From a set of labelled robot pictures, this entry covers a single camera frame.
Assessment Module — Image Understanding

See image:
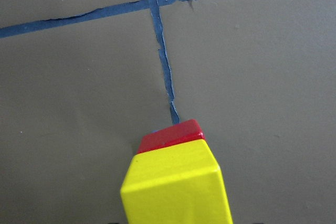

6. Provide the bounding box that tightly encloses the red wooden block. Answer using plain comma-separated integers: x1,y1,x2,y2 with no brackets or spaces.
137,119,206,154

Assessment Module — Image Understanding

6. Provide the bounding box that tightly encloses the yellow wooden block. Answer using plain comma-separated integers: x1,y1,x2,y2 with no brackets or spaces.
120,140,233,223

